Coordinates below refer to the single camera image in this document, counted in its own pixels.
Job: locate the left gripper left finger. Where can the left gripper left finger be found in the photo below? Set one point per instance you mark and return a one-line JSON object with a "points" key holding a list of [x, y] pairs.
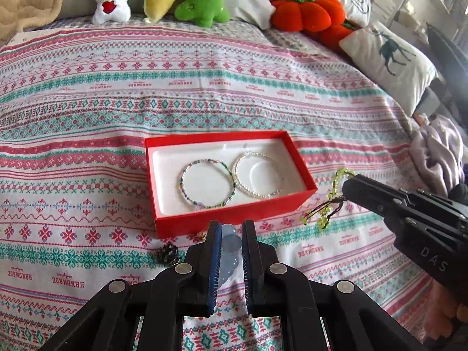
{"points": [[148, 315]]}

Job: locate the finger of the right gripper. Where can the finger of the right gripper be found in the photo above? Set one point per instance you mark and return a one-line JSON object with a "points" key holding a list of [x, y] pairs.
{"points": [[372, 195]]}

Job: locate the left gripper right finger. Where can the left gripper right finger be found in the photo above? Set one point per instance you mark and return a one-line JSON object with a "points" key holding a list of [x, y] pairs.
{"points": [[315, 316]]}

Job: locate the red jewelry box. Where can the red jewelry box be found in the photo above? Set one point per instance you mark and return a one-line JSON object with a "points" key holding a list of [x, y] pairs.
{"points": [[224, 176]]}

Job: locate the person right hand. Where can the person right hand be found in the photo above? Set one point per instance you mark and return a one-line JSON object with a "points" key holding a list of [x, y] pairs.
{"points": [[442, 309]]}

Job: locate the lilac crumpled cloth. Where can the lilac crumpled cloth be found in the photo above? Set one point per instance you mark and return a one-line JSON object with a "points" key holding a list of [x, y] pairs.
{"points": [[440, 155]]}

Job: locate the white deer pillow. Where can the white deer pillow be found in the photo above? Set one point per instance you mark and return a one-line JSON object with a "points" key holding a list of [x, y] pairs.
{"points": [[396, 66]]}

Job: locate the orange pumpkin plush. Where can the orange pumpkin plush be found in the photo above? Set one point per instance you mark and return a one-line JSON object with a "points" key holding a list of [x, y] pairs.
{"points": [[322, 20]]}

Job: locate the patterned handmade bedspread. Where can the patterned handmade bedspread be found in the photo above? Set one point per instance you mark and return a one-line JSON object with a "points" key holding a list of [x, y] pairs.
{"points": [[78, 102]]}

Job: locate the green tree plush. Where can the green tree plush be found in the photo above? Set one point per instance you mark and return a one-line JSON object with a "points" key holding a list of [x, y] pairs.
{"points": [[203, 13]]}

